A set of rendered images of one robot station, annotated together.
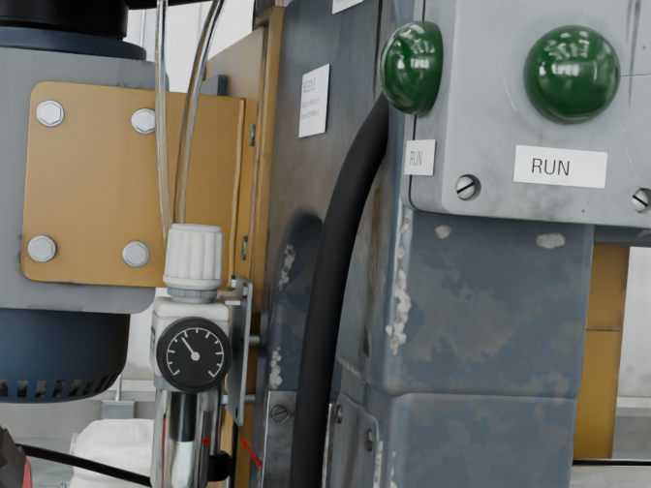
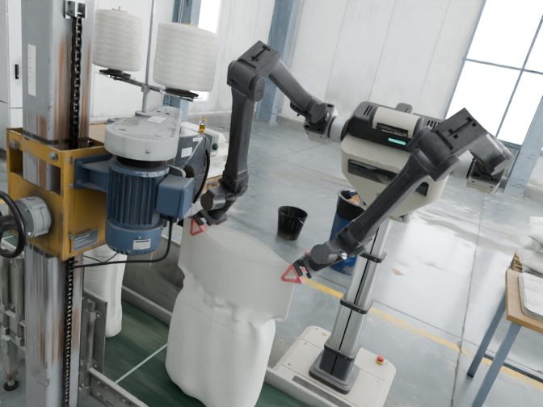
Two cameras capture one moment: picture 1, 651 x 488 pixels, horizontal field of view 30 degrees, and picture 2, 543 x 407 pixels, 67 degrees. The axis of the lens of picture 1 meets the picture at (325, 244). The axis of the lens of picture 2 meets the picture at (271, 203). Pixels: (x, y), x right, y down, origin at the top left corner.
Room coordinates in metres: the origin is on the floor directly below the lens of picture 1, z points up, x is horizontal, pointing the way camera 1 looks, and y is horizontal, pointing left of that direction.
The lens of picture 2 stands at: (1.46, 1.13, 1.68)
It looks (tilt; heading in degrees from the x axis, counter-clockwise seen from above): 20 degrees down; 218
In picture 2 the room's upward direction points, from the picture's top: 12 degrees clockwise
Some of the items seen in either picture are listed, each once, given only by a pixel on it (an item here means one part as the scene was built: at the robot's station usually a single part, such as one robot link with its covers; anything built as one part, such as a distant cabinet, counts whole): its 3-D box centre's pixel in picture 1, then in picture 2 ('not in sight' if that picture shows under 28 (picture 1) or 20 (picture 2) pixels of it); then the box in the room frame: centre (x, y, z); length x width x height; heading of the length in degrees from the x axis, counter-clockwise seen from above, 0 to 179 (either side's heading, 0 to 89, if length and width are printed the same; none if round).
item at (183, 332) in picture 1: (193, 353); not in sight; (0.60, 0.06, 1.16); 0.04 x 0.02 x 0.04; 103
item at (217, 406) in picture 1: (216, 403); not in sight; (0.68, 0.05, 1.12); 0.02 x 0.02 x 0.08
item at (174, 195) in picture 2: not in sight; (174, 199); (0.80, 0.29, 1.25); 0.10 x 0.08 x 0.12; 38
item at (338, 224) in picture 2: not in sight; (355, 232); (-1.70, -0.34, 0.32); 0.51 x 0.48 x 0.65; 13
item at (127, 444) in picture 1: (187, 450); not in sight; (3.47, 0.35, 0.44); 0.66 x 0.42 x 0.14; 100
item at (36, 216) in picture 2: not in sight; (29, 216); (1.06, 0.03, 1.14); 0.11 x 0.06 x 0.11; 103
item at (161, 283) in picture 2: not in sight; (115, 249); (0.40, -0.64, 0.54); 1.05 x 0.02 x 0.41; 103
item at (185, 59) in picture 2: not in sight; (186, 57); (0.72, 0.17, 1.61); 0.17 x 0.17 x 0.17
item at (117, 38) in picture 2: not in sight; (117, 39); (0.78, -0.09, 1.61); 0.15 x 0.14 x 0.17; 103
